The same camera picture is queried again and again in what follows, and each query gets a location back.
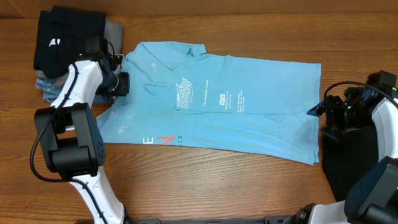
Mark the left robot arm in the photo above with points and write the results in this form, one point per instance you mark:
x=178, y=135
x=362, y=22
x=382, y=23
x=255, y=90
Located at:
x=69, y=146

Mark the folded grey garment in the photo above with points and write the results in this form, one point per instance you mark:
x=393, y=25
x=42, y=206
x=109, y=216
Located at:
x=113, y=32

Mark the folded blue jeans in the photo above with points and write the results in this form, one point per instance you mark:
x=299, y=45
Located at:
x=51, y=92

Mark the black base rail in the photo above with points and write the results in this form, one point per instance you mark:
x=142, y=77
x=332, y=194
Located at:
x=265, y=220

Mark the folded black garment on stack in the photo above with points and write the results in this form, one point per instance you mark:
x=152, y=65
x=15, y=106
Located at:
x=61, y=36

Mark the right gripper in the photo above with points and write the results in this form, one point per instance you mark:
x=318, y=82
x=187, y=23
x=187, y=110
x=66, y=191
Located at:
x=328, y=109

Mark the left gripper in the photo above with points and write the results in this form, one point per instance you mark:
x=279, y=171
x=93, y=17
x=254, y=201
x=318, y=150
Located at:
x=123, y=88

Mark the light blue printed t-shirt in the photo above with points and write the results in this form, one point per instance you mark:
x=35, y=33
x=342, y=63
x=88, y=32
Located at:
x=180, y=95

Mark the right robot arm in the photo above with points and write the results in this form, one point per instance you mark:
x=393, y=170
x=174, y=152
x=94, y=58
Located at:
x=373, y=199

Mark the black garment at right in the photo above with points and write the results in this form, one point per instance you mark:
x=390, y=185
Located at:
x=348, y=160

